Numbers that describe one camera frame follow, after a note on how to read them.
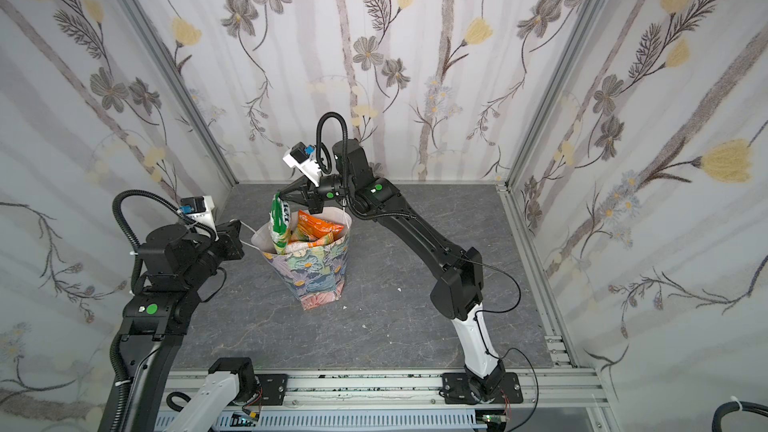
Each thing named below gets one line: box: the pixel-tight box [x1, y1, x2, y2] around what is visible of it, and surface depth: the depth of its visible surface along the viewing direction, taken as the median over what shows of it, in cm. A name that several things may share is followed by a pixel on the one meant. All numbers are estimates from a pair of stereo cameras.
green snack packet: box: [269, 192, 291, 255], surface depth 65 cm
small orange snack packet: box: [297, 210, 344, 240], surface depth 81 cm
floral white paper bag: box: [251, 208, 352, 310], surface depth 78 cm
